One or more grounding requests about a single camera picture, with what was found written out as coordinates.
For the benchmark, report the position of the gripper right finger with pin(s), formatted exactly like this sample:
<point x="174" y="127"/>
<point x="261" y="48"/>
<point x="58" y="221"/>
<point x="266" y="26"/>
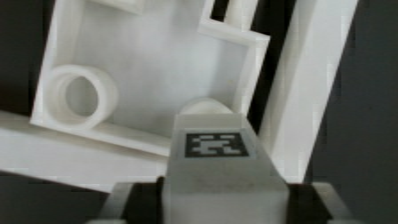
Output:
<point x="335" y="204"/>

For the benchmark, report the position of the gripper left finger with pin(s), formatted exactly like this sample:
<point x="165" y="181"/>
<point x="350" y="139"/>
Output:
<point x="115" y="206"/>

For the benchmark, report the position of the white chair leg with tag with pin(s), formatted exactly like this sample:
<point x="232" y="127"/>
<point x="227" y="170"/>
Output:
<point x="225" y="188"/>

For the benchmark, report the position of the white chair seat part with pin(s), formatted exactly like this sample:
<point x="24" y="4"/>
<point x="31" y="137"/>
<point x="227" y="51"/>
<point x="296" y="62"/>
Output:
<point x="143" y="54"/>

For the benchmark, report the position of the white front fence bar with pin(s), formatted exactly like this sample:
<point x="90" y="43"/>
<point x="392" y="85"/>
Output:
<point x="74" y="160"/>

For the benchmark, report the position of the white fence bar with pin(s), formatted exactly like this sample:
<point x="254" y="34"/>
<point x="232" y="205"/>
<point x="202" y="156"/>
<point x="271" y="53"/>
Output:
<point x="74" y="160"/>
<point x="303" y="83"/>

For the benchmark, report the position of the white right fence bar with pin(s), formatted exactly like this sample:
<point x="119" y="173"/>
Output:
<point x="303" y="83"/>

